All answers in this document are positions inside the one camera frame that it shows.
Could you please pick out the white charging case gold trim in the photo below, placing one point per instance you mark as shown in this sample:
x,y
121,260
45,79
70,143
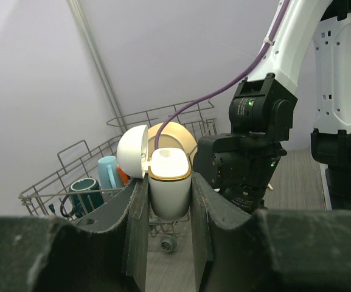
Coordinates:
x,y
168,171

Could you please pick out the aluminium frame rail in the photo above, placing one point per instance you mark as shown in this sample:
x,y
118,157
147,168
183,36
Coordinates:
x,y
99,66

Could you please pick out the grey wire dish rack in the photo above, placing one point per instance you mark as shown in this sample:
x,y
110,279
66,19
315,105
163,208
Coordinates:
x,y
78,161

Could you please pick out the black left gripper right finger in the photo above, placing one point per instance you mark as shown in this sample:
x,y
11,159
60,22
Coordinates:
x,y
269,250

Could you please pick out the dark green mug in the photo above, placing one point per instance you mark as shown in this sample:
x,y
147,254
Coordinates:
x,y
85,196

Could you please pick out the beige plate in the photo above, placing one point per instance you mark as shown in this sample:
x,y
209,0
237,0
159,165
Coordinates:
x,y
174,135

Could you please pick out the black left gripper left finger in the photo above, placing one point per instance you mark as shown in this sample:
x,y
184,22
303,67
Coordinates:
x,y
105,250

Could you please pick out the light blue mug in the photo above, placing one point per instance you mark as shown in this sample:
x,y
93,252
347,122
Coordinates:
x,y
107,170

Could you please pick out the orange mug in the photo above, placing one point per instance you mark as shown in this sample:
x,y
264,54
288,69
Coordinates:
x,y
123,176

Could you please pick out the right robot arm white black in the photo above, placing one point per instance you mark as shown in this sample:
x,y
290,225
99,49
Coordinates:
x,y
240,164

